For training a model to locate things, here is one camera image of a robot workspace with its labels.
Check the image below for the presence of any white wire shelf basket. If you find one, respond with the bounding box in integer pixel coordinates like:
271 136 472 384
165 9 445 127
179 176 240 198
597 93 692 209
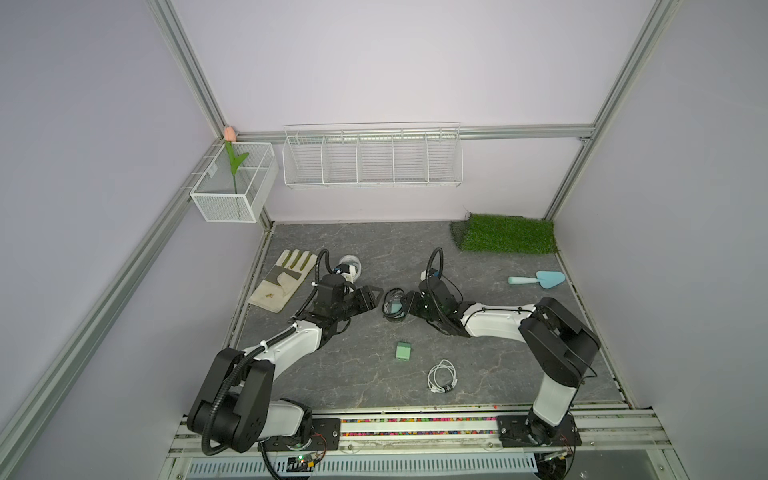
282 122 464 188

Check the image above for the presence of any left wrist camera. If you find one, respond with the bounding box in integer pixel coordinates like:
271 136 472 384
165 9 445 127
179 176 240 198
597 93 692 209
332 264 358 283

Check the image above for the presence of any green artificial grass mat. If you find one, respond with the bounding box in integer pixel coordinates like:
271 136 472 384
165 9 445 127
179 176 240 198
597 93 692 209
450 214 558 255

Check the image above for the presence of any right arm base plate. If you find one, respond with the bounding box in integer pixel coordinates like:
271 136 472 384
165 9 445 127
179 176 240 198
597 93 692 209
497 414 582 448

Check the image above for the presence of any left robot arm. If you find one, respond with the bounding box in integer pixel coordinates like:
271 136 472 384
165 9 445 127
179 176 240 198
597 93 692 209
186 249 383 456

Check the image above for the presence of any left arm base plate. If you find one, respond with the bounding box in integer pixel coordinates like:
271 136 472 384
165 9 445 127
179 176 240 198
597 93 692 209
265 417 341 452

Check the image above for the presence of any teal garden trowel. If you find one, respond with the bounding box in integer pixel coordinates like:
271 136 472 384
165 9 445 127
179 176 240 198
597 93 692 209
507 271 566 289

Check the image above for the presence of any white mesh box basket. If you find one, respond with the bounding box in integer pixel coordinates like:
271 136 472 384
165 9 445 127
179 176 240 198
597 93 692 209
190 141 279 223

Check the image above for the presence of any artificial pink tulip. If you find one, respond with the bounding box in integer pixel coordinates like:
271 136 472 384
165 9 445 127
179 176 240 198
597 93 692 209
223 126 249 194

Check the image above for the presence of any green charger cube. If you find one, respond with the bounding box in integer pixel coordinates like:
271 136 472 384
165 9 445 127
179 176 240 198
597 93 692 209
395 342 412 361

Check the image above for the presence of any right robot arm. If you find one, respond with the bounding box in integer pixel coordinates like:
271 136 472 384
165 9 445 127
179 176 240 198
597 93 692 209
382 275 601 445

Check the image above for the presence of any clear round pouch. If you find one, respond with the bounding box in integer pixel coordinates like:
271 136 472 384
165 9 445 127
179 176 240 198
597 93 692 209
336 255 362 283

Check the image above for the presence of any white coiled cable bottom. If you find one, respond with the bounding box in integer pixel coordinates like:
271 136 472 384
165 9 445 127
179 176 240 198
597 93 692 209
427 359 458 395

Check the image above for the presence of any beige work glove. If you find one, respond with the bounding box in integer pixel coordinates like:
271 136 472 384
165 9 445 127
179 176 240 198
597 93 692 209
248 249 317 313

